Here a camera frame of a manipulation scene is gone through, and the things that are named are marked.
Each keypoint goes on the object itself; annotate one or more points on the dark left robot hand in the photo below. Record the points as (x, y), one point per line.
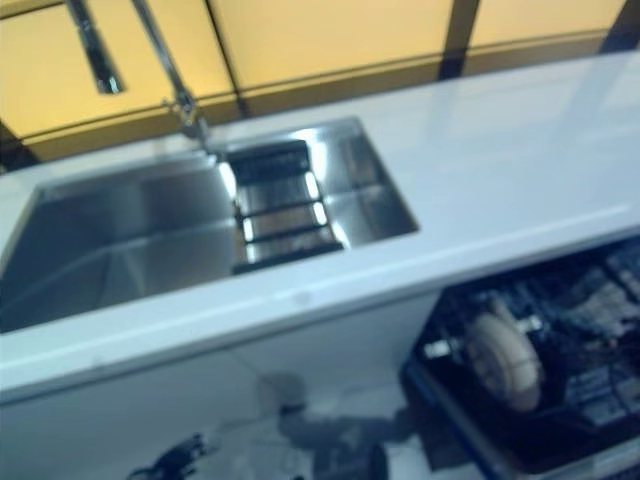
(182, 455)

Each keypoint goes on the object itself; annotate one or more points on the black built-in dishwasher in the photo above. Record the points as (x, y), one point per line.
(450, 415)

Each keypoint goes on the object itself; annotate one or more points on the narrow white cabinet door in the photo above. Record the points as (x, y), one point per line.
(340, 340)

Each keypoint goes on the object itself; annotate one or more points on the right robot leg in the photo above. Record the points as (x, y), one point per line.
(378, 462)

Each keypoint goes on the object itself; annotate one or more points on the stainless steel kitchen sink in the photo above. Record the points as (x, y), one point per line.
(125, 240)

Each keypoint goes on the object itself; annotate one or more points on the black dish drying rack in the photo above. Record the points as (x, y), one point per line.
(280, 200)

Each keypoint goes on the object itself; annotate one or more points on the chrome pull-down kitchen faucet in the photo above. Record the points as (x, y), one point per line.
(170, 65)

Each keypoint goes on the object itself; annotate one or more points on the dark-framed yellow window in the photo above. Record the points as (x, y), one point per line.
(325, 40)

